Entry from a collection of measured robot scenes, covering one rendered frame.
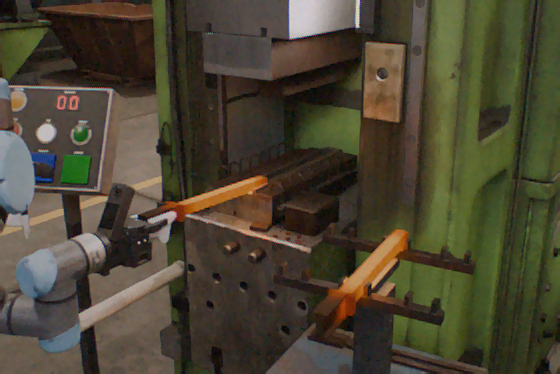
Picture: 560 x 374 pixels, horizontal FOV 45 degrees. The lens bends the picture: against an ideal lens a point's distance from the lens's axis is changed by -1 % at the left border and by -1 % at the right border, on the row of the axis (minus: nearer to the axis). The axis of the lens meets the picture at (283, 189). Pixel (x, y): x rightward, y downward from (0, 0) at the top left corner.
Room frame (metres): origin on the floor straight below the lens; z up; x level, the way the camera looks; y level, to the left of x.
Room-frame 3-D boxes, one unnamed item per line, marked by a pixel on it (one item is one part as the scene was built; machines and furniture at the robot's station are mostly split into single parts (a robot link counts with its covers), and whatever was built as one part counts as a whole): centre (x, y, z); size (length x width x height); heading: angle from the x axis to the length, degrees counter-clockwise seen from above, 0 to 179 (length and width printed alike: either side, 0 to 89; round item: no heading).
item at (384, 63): (1.51, -0.22, 1.27); 0.09 x 0.02 x 0.17; 55
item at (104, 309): (1.70, 0.44, 0.62); 0.44 x 0.05 x 0.05; 145
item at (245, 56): (1.75, -0.01, 1.32); 0.42 x 0.20 x 0.10; 145
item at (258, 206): (1.75, -0.01, 0.96); 0.42 x 0.20 x 0.09; 145
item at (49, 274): (1.09, 0.41, 1.01); 0.11 x 0.08 x 0.09; 145
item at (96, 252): (1.16, 0.37, 1.01); 0.08 x 0.05 x 0.08; 55
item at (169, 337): (1.88, 0.34, 0.36); 0.09 x 0.07 x 0.12; 55
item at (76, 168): (1.69, 0.54, 1.01); 0.07 x 0.05 x 0.07; 80
